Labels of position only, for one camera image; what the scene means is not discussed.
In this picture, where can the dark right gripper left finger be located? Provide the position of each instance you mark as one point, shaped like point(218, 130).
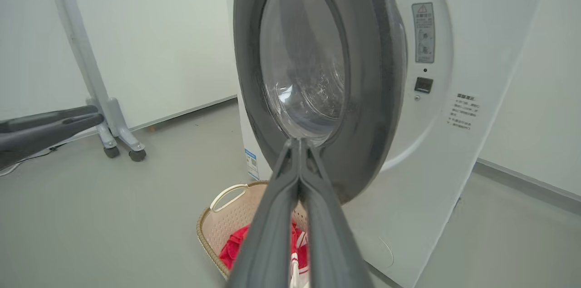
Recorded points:
point(272, 233)

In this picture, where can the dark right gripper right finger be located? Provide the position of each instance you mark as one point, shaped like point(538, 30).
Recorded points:
point(331, 242)

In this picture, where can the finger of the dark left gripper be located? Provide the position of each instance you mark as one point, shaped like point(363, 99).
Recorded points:
point(45, 138)
point(45, 118)

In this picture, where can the red garment with white trim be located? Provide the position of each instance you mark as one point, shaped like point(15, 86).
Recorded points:
point(298, 238)

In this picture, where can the round dark glass washer door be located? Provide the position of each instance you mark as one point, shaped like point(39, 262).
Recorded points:
point(372, 97)

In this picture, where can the cream perforated laundry basket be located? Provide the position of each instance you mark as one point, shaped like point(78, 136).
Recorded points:
point(218, 229)

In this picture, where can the white front-load washing machine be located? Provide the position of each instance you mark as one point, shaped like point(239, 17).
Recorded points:
point(476, 52)

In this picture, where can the round white filter cover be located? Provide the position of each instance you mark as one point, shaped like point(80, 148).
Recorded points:
point(376, 251)

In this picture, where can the blue energy label sticker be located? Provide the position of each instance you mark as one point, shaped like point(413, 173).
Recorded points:
point(252, 165)

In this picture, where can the printed text notice sticker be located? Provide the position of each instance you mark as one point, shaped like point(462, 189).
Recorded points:
point(464, 111)

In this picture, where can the grey warning icon sticker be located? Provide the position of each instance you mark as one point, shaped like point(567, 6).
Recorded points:
point(423, 31)

